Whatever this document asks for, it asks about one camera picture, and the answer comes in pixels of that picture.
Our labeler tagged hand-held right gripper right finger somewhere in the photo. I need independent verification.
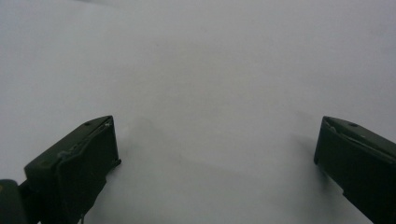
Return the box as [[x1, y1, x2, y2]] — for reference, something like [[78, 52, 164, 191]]
[[313, 116, 396, 224]]

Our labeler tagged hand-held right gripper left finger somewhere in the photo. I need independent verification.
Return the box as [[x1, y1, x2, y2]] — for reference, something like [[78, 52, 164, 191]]
[[19, 115, 122, 224]]

